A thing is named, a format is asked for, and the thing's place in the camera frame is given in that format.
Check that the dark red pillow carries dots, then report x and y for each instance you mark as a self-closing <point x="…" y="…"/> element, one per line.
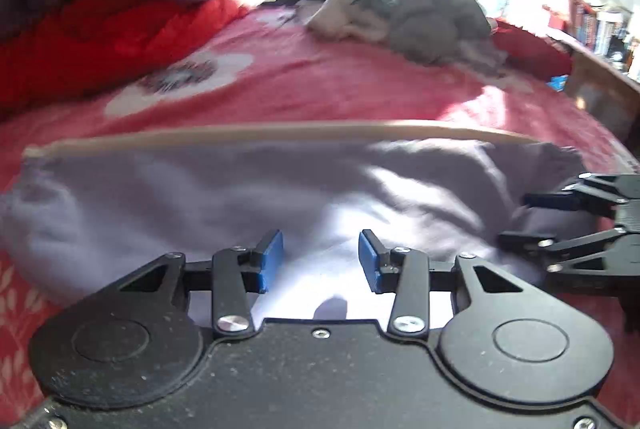
<point x="535" y="51"/>

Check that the pink floral blanket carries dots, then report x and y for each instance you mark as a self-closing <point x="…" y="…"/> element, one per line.
<point x="325" y="89"/>

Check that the blue printed box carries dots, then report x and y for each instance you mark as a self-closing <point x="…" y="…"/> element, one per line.
<point x="560" y="84"/>

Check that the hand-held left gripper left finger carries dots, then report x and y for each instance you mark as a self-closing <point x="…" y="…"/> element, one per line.
<point x="270" y="259"/>

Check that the bright red quilt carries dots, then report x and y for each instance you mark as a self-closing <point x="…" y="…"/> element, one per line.
<point x="100" y="39"/>

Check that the lavender and beige garment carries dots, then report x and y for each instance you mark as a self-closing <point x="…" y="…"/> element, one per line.
<point x="200" y="189"/>

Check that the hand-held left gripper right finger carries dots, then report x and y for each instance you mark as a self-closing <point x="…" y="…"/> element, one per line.
<point x="371" y="261"/>

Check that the wooden desk with shelves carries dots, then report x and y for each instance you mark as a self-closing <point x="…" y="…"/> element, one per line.
<point x="605" y="89"/>

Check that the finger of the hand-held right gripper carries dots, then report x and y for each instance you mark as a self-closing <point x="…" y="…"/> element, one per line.
<point x="595" y="194"/>
<point x="575" y="254"/>

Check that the row of books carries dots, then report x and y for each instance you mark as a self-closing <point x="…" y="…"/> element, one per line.
<point x="597" y="26"/>

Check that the light grey garment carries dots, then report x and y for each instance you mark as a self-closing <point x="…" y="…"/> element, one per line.
<point x="480" y="56"/>

